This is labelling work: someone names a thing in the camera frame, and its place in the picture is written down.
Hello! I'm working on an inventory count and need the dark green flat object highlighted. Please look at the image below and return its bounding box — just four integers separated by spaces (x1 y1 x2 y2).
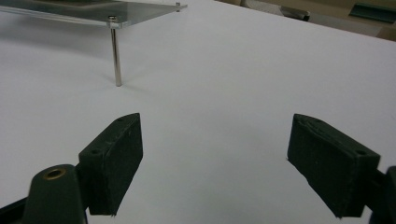
348 2 396 24

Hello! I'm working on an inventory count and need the grey and black object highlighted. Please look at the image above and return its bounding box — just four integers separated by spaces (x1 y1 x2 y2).
241 0 311 22

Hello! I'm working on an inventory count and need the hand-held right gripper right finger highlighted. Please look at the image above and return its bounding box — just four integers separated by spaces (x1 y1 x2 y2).
287 113 381 218

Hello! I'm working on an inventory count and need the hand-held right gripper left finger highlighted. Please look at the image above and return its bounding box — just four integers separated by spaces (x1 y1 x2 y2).
78 112 144 217

